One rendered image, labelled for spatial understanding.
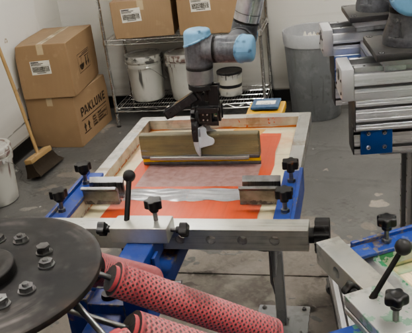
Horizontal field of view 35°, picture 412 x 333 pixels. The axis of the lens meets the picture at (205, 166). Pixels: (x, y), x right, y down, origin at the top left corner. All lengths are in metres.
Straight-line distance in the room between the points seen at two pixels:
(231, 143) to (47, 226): 1.03
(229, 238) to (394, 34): 0.76
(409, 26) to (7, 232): 1.22
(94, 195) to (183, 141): 0.34
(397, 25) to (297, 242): 0.72
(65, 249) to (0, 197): 3.38
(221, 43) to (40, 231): 0.99
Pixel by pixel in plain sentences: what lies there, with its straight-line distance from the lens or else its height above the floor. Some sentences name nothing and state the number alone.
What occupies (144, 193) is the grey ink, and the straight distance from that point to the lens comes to 1.76.
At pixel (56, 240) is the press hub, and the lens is 0.86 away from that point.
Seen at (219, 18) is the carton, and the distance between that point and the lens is 4.80.
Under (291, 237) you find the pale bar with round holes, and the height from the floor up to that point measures 1.02.
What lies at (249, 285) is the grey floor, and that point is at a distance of 3.04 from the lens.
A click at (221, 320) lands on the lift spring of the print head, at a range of 0.99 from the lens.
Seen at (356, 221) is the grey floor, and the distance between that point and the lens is 3.52.
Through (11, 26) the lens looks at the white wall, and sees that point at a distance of 4.99.
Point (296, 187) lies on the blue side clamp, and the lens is 1.59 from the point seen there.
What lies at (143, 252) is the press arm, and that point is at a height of 1.04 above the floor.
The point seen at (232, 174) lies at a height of 0.95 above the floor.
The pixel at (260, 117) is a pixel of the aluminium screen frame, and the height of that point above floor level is 0.99.
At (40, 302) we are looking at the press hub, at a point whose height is 1.31.
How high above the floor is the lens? 1.71
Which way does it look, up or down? 23 degrees down
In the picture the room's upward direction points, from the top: 7 degrees counter-clockwise
